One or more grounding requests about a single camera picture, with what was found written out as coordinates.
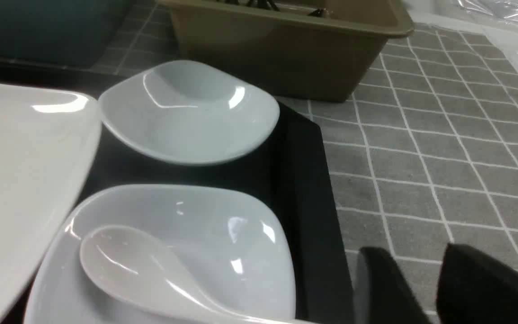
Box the white bowl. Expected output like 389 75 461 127
23 184 297 324
98 60 280 166

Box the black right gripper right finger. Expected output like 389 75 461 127
436 243 518 324

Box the teal plastic bin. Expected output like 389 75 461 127
0 0 135 67

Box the brown plastic bin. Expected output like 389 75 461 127
161 0 415 101

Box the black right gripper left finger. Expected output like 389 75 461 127
353 247 430 324

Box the white ceramic spoon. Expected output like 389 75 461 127
79 224 303 324

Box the black serving tray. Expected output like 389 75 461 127
0 67 354 324

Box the grey checked table cloth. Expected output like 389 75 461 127
93 0 518 316

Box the large white square plate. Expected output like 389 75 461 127
0 84 102 322

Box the pile of black chopsticks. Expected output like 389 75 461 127
216 0 333 17

